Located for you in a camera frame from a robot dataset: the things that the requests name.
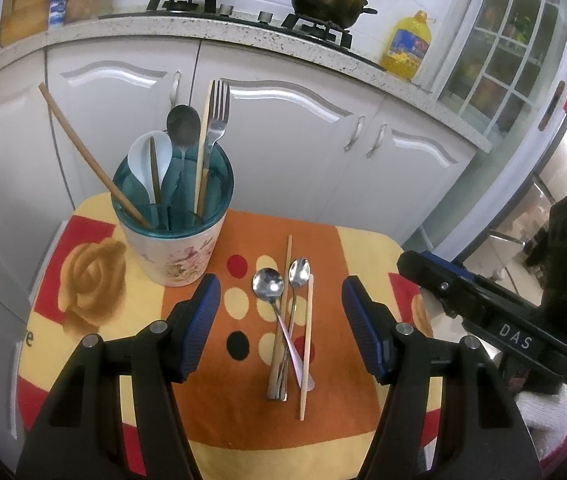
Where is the light wooden chopstick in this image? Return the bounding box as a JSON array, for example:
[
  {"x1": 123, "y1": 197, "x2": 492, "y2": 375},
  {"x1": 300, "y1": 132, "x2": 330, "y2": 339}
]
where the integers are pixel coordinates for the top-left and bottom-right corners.
[{"x1": 299, "y1": 273, "x2": 315, "y2": 422}]

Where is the brown wooden chopstick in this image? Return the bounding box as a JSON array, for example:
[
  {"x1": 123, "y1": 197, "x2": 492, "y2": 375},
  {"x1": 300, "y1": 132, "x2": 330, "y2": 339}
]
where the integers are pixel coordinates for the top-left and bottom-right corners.
[{"x1": 267, "y1": 234, "x2": 293, "y2": 402}]

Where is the steel spoon round bowl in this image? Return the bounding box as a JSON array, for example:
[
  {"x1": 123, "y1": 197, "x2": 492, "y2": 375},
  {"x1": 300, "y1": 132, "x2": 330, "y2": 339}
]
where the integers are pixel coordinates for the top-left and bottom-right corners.
[{"x1": 252, "y1": 268, "x2": 304, "y2": 388}]

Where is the steel spoon oval bowl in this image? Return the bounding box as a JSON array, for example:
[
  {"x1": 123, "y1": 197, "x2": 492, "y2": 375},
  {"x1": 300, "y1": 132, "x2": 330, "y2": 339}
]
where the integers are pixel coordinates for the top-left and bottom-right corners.
[{"x1": 276, "y1": 258, "x2": 311, "y2": 401}]

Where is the dark brown chopstick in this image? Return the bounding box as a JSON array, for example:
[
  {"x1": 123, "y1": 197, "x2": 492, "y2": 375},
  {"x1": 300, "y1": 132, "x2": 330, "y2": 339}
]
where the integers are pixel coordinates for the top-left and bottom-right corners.
[{"x1": 38, "y1": 82, "x2": 151, "y2": 229}]

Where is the white ceramic spoon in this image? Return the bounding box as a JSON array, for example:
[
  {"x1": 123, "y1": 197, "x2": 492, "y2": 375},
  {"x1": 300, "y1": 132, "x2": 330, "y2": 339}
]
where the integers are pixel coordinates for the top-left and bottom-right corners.
[{"x1": 127, "y1": 130, "x2": 173, "y2": 204}]

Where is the dark steel spoon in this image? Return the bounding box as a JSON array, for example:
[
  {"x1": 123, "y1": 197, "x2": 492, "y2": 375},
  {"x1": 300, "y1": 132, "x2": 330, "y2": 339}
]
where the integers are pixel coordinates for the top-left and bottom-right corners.
[{"x1": 166, "y1": 104, "x2": 201, "y2": 158}]

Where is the pale wooden chopstick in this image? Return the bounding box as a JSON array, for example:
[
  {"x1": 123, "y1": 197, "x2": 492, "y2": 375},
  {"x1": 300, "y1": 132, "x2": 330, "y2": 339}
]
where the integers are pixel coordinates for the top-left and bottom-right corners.
[{"x1": 194, "y1": 80, "x2": 213, "y2": 216}]

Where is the steel fork wooden handle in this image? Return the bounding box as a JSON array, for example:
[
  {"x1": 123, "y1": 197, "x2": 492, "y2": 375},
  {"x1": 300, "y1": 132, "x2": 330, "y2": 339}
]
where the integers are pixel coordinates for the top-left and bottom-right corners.
[{"x1": 198, "y1": 79, "x2": 232, "y2": 217}]

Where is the white gloved hand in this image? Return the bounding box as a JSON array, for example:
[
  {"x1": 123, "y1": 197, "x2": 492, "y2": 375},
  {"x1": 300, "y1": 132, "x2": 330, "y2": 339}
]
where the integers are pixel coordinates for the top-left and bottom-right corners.
[{"x1": 515, "y1": 385, "x2": 567, "y2": 460}]

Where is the orange yellow patterned mat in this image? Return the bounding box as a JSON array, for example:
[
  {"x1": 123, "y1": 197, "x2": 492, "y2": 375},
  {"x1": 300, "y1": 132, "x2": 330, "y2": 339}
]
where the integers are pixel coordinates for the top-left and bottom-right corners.
[{"x1": 17, "y1": 194, "x2": 432, "y2": 479}]

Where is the white cabinet door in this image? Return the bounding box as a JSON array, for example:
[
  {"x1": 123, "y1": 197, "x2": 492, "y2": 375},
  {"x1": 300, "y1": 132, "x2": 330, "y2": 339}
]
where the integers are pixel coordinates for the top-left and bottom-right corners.
[
  {"x1": 192, "y1": 41, "x2": 383, "y2": 221},
  {"x1": 45, "y1": 37, "x2": 202, "y2": 212},
  {"x1": 0, "y1": 52, "x2": 72, "y2": 318},
  {"x1": 318, "y1": 98, "x2": 477, "y2": 245}
]

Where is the teal floral utensil holder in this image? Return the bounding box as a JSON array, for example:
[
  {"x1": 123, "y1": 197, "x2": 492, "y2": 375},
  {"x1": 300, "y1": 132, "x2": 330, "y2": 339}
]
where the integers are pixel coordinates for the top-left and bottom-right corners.
[{"x1": 112, "y1": 146, "x2": 235, "y2": 287}]

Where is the glass pane door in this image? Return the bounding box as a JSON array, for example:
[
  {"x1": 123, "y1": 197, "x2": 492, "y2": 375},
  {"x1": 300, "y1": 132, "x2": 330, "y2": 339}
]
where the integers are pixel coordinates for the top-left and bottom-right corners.
[{"x1": 402, "y1": 0, "x2": 567, "y2": 259}]

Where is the yellow cooking oil bottle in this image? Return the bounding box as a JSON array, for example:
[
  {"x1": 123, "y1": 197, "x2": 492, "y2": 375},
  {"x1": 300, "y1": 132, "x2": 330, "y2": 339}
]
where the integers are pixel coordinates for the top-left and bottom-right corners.
[{"x1": 381, "y1": 10, "x2": 435, "y2": 80}]

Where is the black gas stove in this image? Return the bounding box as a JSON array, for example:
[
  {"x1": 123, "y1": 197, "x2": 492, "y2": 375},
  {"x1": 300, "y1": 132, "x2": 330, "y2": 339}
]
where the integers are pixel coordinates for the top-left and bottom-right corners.
[{"x1": 98, "y1": 0, "x2": 381, "y2": 70}]

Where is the speckled stone countertop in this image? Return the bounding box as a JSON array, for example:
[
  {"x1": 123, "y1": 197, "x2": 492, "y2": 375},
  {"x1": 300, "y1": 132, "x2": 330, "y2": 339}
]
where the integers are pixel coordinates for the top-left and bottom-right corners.
[{"x1": 0, "y1": 14, "x2": 492, "y2": 153}]

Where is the blue white salt bag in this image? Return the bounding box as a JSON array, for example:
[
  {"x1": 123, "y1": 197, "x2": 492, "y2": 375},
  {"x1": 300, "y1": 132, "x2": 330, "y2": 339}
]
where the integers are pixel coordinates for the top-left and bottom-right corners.
[{"x1": 48, "y1": 0, "x2": 68, "y2": 29}]

